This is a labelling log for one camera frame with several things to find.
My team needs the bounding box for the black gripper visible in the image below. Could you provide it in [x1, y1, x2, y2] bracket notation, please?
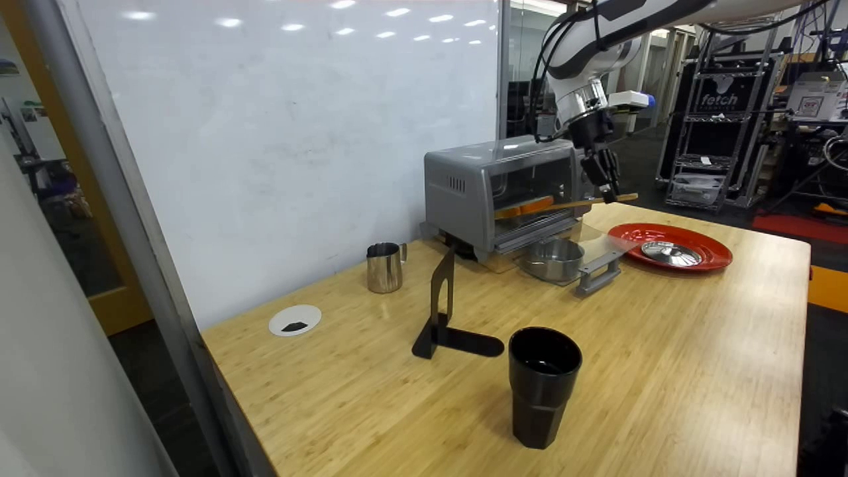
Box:
[562, 111, 623, 204]

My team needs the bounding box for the grey mini toaster oven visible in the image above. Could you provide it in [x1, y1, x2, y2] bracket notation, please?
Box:
[422, 131, 598, 264]

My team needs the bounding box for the black equipment rack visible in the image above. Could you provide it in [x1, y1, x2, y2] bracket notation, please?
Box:
[658, 48, 789, 213]

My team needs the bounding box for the round steel lid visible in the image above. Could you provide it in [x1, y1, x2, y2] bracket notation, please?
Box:
[638, 237, 704, 272]

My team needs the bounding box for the red round plate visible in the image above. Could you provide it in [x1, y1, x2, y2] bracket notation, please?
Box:
[607, 220, 736, 274]

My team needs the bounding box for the black metal stand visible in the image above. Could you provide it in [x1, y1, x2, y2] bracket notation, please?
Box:
[410, 249, 507, 362]

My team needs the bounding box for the white equipment box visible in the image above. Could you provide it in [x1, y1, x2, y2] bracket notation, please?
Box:
[785, 69, 848, 127]

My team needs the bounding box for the black plastic cup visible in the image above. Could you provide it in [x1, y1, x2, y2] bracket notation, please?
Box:
[507, 326, 585, 449]

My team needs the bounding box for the small steel milk pitcher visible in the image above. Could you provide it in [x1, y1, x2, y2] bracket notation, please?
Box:
[363, 240, 410, 295]

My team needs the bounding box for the large white whiteboard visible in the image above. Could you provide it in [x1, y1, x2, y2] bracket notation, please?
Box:
[75, 0, 503, 331]

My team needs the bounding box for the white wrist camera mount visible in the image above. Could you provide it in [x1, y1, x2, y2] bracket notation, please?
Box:
[607, 87, 662, 119]

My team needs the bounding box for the glass oven door with handle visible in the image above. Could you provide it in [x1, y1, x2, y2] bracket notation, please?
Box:
[496, 220, 635, 298]

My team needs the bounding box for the white table cable grommet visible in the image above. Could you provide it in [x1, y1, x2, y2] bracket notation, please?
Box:
[267, 301, 325, 338]

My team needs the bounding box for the grey metal frame post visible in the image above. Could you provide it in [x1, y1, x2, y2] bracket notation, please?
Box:
[14, 0, 277, 477]

